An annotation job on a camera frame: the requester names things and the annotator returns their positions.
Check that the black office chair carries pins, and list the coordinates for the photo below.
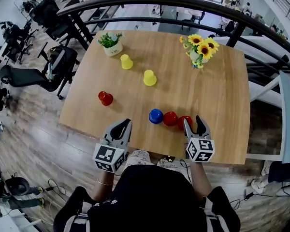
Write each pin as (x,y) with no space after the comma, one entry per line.
(17,40)
(26,77)
(48,16)

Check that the yellow paper cup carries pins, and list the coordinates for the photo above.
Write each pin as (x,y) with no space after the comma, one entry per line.
(149,78)
(126,62)

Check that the person's light floral trousers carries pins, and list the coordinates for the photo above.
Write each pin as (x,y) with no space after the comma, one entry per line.
(139,157)

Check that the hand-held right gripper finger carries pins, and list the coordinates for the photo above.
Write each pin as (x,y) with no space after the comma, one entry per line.
(204,130)
(188,130)

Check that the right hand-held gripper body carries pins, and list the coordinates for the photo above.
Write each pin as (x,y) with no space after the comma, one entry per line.
(200,150)

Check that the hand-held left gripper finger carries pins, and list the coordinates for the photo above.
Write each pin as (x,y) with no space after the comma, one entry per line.
(126,139)
(110,134)

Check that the blue paper cup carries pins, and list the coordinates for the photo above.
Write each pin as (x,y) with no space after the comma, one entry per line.
(155,116)

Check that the red paper cup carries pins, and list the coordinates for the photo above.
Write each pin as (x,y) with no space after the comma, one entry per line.
(170,118)
(105,98)
(180,123)

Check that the person's black shirt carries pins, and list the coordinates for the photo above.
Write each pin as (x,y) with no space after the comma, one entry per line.
(154,202)

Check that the green plant in white pot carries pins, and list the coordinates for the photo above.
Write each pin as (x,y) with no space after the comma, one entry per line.
(110,43)

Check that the person's left forearm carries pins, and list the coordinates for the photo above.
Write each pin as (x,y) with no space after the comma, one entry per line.
(104,191)

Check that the sunflower bouquet in vase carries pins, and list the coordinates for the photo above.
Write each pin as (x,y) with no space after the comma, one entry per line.
(200,48)

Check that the person's right forearm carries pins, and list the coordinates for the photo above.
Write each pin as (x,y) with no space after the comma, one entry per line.
(200,180)

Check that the green bottle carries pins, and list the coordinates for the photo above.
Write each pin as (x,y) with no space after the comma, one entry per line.
(49,72)

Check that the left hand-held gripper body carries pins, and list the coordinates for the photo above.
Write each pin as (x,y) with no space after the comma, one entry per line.
(108,157)

